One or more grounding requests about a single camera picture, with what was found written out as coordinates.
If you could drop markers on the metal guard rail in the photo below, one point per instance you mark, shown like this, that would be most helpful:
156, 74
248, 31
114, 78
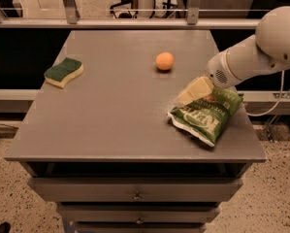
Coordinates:
95, 14

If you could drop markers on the green jalapeno chip bag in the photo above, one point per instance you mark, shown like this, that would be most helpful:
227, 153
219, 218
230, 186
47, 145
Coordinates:
207, 117

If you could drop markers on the green and yellow sponge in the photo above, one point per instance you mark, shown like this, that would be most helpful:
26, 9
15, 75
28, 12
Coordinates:
59, 75

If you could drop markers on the top drawer metal knob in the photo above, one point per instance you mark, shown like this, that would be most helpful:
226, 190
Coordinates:
137, 197

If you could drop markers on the orange fruit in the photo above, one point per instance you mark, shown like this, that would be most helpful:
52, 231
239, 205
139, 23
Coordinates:
165, 61

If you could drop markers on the grey drawer cabinet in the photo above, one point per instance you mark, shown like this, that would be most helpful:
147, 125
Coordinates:
91, 145

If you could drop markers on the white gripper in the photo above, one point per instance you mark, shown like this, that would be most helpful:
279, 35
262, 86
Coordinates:
217, 69

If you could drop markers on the black shoe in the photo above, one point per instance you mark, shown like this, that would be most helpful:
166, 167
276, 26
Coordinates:
5, 227

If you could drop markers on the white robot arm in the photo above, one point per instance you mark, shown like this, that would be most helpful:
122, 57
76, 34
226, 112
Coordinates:
266, 52

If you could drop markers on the black office chair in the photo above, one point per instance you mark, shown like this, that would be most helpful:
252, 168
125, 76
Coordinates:
127, 13

